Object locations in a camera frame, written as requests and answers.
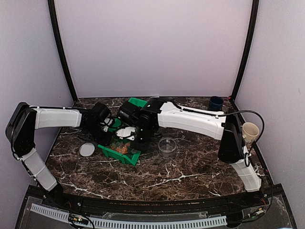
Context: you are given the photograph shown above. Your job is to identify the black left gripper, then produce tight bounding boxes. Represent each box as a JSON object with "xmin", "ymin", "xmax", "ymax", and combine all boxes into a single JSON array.
[{"xmin": 84, "ymin": 123, "xmax": 113, "ymax": 146}]

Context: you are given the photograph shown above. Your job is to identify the green three-compartment candy bin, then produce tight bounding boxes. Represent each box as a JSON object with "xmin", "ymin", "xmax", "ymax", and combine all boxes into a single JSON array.
[{"xmin": 97, "ymin": 97, "xmax": 148, "ymax": 167}]

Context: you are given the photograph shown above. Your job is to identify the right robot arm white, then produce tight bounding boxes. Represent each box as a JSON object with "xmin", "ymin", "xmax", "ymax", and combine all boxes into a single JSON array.
[{"xmin": 129, "ymin": 97, "xmax": 264, "ymax": 207}]

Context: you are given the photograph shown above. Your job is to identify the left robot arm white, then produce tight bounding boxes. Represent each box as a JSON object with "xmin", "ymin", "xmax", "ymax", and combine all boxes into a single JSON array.
[{"xmin": 5, "ymin": 102, "xmax": 115, "ymax": 208}]

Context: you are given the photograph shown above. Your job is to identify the red-orange gummy candies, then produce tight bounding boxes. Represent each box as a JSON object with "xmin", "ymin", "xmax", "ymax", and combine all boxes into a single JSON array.
[{"xmin": 110, "ymin": 142, "xmax": 130, "ymax": 155}]

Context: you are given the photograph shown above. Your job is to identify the white round lid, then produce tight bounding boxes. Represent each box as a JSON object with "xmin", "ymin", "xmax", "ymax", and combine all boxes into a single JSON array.
[{"xmin": 79, "ymin": 143, "xmax": 95, "ymax": 157}]

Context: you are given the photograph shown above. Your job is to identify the dark blue mug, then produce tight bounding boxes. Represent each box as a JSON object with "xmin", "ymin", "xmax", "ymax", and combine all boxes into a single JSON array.
[{"xmin": 208, "ymin": 96, "xmax": 224, "ymax": 111}]

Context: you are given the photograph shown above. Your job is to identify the beige ceramic mug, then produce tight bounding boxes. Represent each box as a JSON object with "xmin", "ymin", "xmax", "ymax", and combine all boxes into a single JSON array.
[{"xmin": 242, "ymin": 122, "xmax": 260, "ymax": 144}]

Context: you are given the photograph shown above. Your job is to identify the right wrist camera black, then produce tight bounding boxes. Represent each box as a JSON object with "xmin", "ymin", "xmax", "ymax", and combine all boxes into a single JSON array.
[{"xmin": 115, "ymin": 101, "xmax": 141, "ymax": 141}]

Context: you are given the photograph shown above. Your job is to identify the black front rail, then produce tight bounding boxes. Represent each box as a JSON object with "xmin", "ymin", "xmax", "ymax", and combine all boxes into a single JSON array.
[{"xmin": 43, "ymin": 192, "xmax": 270, "ymax": 214}]

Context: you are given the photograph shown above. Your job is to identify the white slotted cable duct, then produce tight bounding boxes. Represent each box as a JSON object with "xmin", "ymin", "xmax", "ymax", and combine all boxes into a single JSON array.
[{"xmin": 30, "ymin": 204, "xmax": 227, "ymax": 229}]

